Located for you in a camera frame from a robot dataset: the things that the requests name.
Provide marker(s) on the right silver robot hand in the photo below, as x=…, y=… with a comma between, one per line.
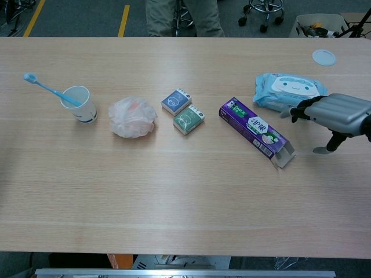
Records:
x=337, y=110

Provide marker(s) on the purple toothpaste box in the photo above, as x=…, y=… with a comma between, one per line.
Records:
x=255, y=127

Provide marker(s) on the green small soap box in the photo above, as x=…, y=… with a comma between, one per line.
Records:
x=188, y=119

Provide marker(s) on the blue small soap box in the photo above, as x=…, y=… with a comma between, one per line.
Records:
x=176, y=101

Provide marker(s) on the round white table grommet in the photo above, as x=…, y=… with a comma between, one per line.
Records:
x=324, y=57

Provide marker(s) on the blue wet wipes pack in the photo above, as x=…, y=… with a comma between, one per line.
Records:
x=278, y=89

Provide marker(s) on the black tripod stand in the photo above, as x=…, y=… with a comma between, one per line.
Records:
x=358, y=24

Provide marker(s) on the white storage bin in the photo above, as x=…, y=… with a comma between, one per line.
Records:
x=316, y=24

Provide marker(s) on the chrome swivel stool base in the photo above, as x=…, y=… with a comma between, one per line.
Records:
x=265, y=11

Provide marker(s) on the black stool under person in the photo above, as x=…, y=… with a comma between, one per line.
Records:
x=182, y=20

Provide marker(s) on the person in khaki trousers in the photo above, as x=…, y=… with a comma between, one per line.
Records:
x=159, y=20

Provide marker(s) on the crumpled white plastic bag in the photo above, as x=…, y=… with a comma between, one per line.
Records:
x=131, y=117

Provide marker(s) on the white paper cup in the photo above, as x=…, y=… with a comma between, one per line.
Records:
x=82, y=108

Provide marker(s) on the orange object under table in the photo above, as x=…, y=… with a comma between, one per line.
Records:
x=120, y=260

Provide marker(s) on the blue toothbrush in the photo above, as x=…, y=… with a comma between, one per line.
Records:
x=47, y=89

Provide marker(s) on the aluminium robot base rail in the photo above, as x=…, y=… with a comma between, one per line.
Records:
x=185, y=272

